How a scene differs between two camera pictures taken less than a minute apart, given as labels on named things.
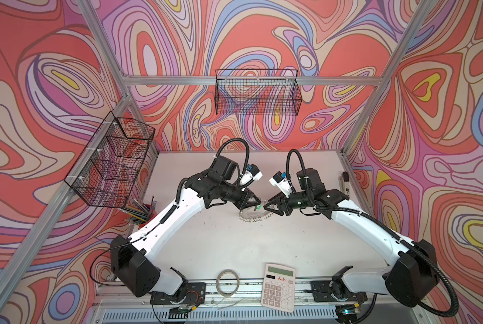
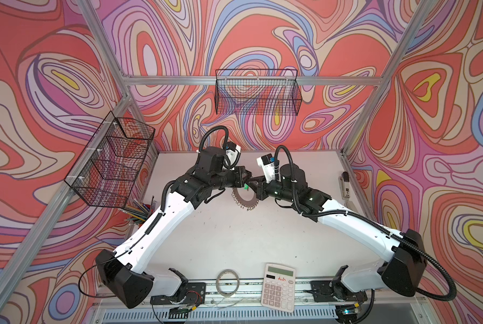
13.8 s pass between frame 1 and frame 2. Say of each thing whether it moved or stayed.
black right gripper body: moved
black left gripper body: moved
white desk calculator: stayed
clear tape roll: stayed
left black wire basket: stayed
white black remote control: stayed
